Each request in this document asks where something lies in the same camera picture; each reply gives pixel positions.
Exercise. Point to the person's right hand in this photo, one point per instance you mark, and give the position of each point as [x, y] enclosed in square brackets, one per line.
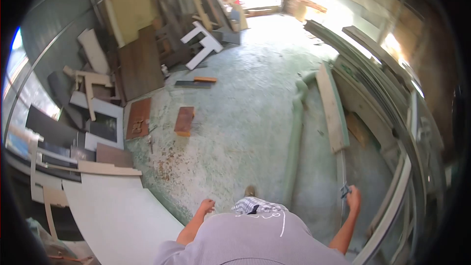
[354, 199]

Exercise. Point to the person's left hand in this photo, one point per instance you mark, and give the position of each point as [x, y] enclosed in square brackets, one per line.
[206, 206]

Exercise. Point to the person's right fingers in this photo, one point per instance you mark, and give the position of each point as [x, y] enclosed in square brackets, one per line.
[354, 190]

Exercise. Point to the person's left fingers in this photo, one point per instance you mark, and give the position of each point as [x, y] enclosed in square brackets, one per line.
[211, 204]

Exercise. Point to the small dark grey tool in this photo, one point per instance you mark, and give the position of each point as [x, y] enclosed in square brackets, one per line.
[345, 191]

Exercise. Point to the long thin metal strip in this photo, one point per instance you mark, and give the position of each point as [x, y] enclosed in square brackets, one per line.
[343, 169]

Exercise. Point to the person's legs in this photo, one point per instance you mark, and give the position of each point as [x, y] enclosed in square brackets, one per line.
[254, 203]

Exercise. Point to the person's body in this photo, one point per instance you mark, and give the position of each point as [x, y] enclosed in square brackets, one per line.
[250, 239]

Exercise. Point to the green pipe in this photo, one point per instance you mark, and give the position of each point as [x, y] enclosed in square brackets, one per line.
[294, 143]

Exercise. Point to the long pale wooden plank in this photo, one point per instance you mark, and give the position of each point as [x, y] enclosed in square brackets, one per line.
[331, 110]

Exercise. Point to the reddish brown wooden block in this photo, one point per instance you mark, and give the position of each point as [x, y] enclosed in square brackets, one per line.
[184, 120]

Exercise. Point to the large white curved board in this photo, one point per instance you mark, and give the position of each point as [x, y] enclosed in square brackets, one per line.
[117, 217]

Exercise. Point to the beige narrow plank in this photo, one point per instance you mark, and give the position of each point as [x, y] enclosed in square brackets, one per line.
[110, 170]

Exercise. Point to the brown laminate board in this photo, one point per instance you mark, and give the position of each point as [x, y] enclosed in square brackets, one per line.
[114, 155]

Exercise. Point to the stack of long wooden planks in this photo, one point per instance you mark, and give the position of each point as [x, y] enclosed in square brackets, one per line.
[371, 81]

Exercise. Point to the brown flat board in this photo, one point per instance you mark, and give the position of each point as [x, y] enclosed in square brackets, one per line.
[139, 117]

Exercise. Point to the dark grey flat plank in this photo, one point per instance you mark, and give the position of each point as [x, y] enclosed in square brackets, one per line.
[191, 84]

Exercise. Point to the small orange wooden plank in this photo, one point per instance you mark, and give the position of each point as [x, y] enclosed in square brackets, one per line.
[205, 79]

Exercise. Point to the large dark brown panel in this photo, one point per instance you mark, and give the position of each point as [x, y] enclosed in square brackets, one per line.
[141, 62]

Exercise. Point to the white leaning board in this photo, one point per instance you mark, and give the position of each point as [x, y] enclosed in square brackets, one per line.
[94, 51]

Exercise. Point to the white frame with dark panel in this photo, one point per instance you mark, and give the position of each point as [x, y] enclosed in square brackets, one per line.
[110, 108]

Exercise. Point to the white T-shaped wooden frame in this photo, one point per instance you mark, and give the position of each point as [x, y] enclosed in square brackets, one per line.
[202, 42]

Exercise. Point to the beige wooden stool frame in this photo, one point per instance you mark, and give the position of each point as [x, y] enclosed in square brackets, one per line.
[90, 81]

